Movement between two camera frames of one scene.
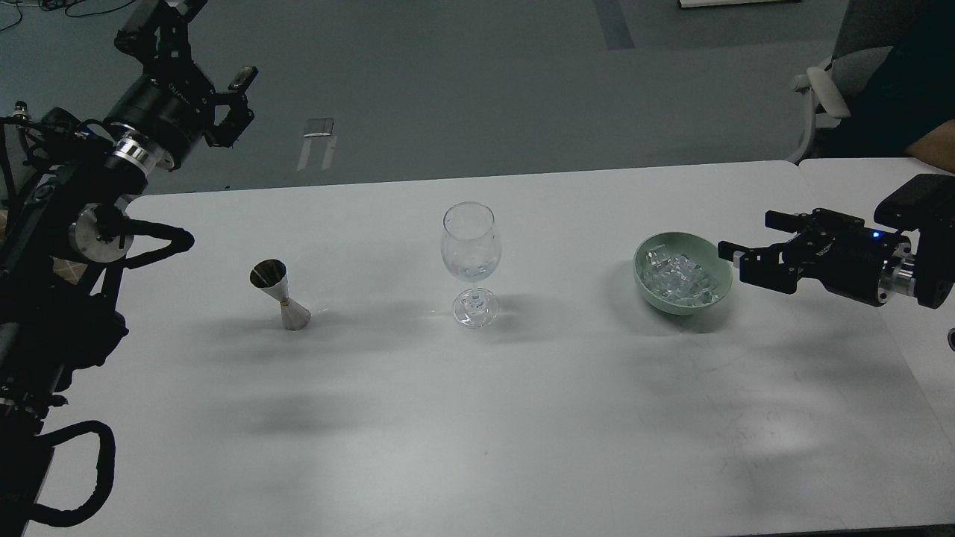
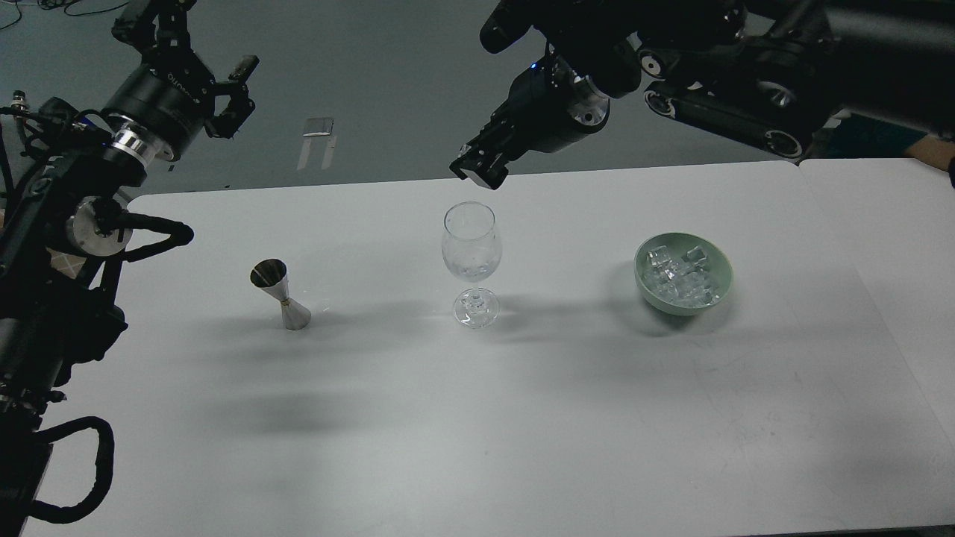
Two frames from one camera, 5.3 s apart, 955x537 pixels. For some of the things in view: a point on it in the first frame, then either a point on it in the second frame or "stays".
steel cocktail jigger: x=271 y=275 stays
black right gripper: x=851 y=259 -> x=549 y=107
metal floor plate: x=318 y=127 stays
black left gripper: x=163 y=113 stays
